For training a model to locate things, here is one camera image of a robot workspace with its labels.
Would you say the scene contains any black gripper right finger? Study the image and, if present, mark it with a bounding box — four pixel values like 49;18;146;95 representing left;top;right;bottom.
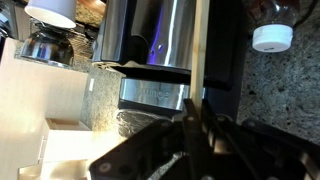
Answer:
201;99;320;180

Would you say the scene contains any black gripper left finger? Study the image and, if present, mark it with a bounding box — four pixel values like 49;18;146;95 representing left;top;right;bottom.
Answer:
88;98;205;180

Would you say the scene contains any wooden spoon with holes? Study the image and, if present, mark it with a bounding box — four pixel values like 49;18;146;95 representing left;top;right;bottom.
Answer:
189;0;211;113

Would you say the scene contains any black air fryer body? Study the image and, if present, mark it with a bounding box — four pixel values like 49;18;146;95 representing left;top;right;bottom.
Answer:
116;74;241;141

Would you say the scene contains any brown bottle white cap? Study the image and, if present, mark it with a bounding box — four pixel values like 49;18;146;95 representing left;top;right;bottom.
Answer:
248;0;301;54

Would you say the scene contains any stainless steel appliance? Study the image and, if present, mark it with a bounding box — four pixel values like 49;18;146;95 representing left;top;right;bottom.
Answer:
91;0;250;92

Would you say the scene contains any black stove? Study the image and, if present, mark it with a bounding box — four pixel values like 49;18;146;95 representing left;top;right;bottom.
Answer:
0;0;101;68

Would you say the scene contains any shiny steel pot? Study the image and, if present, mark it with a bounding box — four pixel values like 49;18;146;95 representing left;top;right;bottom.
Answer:
19;28;75;68

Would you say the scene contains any brown wooden utensil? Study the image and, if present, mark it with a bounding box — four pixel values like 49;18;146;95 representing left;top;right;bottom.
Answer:
76;0;108;8

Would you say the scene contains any white paper cup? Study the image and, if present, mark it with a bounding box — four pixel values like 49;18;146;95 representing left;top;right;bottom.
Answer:
23;0;78;30

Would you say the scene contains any white wall outlet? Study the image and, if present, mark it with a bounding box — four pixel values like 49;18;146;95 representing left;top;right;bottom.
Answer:
87;77;96;94

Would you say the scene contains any black power cable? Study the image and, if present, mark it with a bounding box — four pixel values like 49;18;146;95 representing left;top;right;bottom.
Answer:
294;0;318;28

